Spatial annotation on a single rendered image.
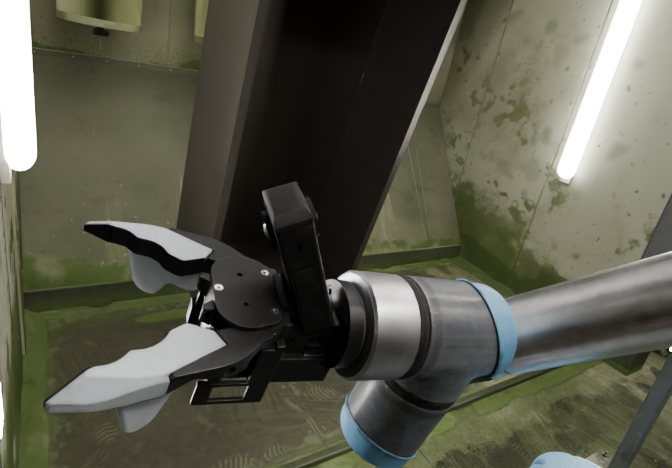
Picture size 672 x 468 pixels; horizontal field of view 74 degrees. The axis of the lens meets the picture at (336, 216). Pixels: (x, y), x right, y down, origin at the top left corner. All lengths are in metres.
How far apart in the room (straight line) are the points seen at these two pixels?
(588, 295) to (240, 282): 0.35
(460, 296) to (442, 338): 0.05
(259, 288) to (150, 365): 0.10
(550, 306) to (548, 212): 2.53
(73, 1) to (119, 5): 0.17
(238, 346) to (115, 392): 0.07
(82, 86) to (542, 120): 2.58
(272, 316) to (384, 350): 0.09
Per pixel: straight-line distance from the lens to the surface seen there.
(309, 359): 0.37
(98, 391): 0.27
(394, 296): 0.36
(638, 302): 0.50
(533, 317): 0.53
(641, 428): 2.11
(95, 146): 2.42
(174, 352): 0.28
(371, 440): 0.49
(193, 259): 0.34
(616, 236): 2.87
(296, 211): 0.27
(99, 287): 2.31
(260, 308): 0.31
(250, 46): 1.11
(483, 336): 0.41
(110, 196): 2.37
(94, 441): 1.78
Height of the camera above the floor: 1.35
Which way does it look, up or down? 20 degrees down
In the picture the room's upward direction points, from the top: 11 degrees clockwise
